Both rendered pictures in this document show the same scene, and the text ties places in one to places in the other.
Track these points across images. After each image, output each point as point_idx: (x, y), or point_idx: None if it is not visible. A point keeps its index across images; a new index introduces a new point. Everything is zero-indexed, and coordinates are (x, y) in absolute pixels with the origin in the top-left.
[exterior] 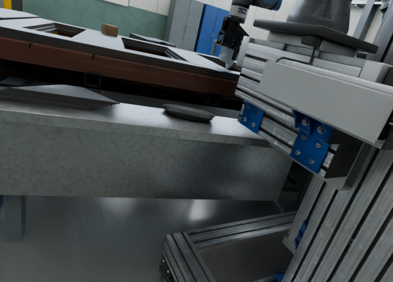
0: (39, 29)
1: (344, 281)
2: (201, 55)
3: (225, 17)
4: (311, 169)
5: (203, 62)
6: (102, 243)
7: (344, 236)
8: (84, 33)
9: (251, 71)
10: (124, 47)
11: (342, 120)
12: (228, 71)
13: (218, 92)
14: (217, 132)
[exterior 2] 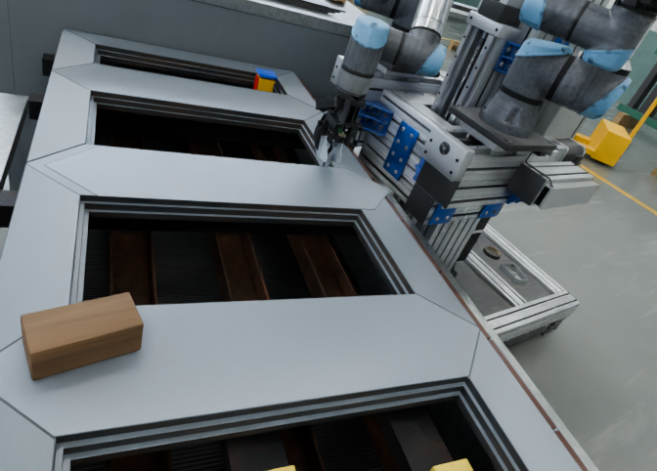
0: None
1: (450, 248)
2: (86, 135)
3: (358, 103)
4: (493, 216)
5: (316, 185)
6: None
7: (453, 228)
8: (302, 389)
9: (471, 182)
10: None
11: (581, 200)
12: (353, 172)
13: None
14: (430, 252)
